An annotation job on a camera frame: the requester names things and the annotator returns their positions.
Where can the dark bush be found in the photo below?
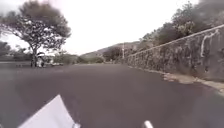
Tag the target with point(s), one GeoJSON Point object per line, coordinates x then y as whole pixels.
{"type": "Point", "coordinates": [112, 54]}

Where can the distant hill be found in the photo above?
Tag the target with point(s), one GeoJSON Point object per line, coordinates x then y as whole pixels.
{"type": "Point", "coordinates": [100, 53]}

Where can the pale pole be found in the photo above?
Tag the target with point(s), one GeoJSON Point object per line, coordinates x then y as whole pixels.
{"type": "Point", "coordinates": [123, 51]}

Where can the grey asphalt road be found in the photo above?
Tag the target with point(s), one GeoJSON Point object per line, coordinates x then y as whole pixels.
{"type": "Point", "coordinates": [110, 93]}

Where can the vehicle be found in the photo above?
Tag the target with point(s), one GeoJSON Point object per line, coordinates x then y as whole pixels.
{"type": "Point", "coordinates": [45, 61]}

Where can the robot's own part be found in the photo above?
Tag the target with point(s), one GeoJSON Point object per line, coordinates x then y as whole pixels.
{"type": "Point", "coordinates": [147, 125]}

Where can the dry dirt verge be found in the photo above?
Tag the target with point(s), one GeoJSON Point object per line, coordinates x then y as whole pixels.
{"type": "Point", "coordinates": [186, 79]}

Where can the row of trees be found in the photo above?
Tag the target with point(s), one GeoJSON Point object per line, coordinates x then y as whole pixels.
{"type": "Point", "coordinates": [186, 23]}

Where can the large spreading tree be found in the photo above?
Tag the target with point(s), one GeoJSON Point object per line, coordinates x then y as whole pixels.
{"type": "Point", "coordinates": [36, 23]}

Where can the grey stone wall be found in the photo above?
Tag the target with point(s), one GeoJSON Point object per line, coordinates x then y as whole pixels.
{"type": "Point", "coordinates": [186, 55]}

